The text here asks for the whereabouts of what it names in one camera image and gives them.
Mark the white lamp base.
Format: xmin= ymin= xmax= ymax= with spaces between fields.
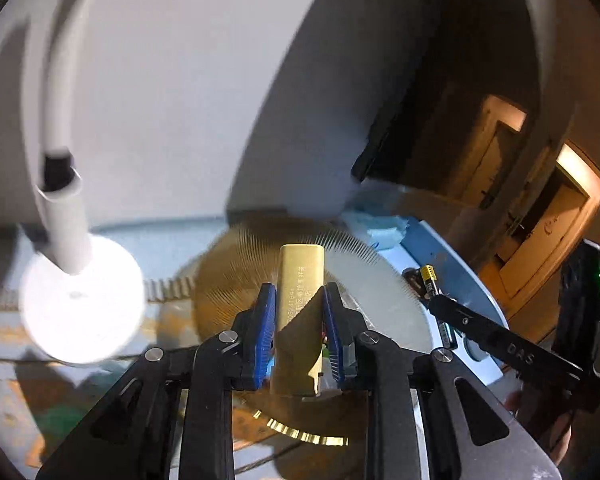
xmin=19 ymin=0 xmax=546 ymax=365

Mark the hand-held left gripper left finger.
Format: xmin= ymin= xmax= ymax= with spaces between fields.
xmin=37 ymin=282 xmax=279 ymax=480

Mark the person's right hand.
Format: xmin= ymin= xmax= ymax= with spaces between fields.
xmin=502 ymin=390 xmax=574 ymax=467

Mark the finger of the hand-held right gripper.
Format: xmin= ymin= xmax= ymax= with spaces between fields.
xmin=426 ymin=293 xmax=587 ymax=387
xmin=402 ymin=267 xmax=425 ymax=293

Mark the patterned blue mat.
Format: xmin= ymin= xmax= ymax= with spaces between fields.
xmin=0 ymin=240 xmax=221 ymax=480

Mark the yellow lighter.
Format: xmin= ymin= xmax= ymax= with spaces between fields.
xmin=270 ymin=243 xmax=326 ymax=399

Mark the wooden door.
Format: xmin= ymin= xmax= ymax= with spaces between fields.
xmin=480 ymin=141 xmax=600 ymax=322

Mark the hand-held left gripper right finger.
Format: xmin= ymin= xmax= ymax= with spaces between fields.
xmin=322 ymin=282 xmax=566 ymax=480

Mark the gold ribbed bowl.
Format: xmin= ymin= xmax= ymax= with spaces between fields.
xmin=194 ymin=217 xmax=435 ymax=449

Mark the yellow black battery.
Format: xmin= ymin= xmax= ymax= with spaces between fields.
xmin=419 ymin=265 xmax=456 ymax=349

